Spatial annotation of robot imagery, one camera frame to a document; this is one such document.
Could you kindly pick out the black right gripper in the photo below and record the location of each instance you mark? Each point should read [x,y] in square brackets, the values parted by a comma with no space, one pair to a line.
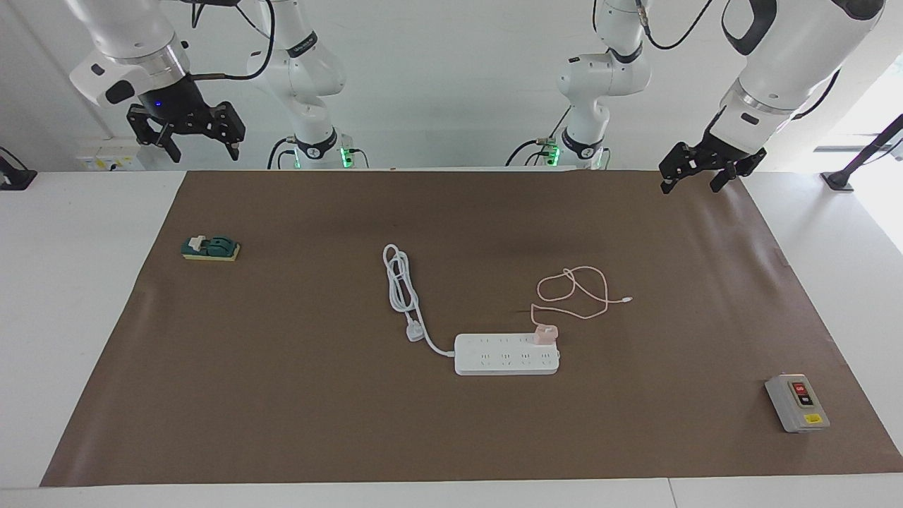
[176,102]

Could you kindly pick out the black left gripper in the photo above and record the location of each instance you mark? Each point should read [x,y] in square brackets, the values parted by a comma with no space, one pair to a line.
[730,152]

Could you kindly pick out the pink charger block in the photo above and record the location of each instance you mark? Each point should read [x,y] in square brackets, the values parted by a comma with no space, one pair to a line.
[545,334]

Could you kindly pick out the white power strip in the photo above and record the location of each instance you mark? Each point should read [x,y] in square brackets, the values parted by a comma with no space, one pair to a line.
[508,356]

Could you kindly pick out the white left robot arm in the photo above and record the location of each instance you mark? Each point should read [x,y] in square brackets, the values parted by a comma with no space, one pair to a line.
[790,63]

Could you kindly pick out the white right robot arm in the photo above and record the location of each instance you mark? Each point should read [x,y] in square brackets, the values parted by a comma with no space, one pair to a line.
[127,28]

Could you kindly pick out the black stand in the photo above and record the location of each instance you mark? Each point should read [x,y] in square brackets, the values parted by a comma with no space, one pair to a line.
[839,180]

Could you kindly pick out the black clamp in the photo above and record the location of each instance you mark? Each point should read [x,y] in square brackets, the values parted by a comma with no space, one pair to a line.
[17,180]

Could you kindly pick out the brown paper mat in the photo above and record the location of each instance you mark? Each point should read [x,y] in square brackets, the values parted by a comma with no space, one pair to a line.
[451,423]

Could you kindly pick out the white wall socket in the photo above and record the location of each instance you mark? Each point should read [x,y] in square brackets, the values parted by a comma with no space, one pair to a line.
[106,159]

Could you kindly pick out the green knife switch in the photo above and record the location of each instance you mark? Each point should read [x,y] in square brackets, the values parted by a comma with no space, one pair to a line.
[215,247]

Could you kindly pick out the grey on-off switch box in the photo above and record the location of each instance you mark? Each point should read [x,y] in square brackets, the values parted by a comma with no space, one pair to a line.
[794,409]

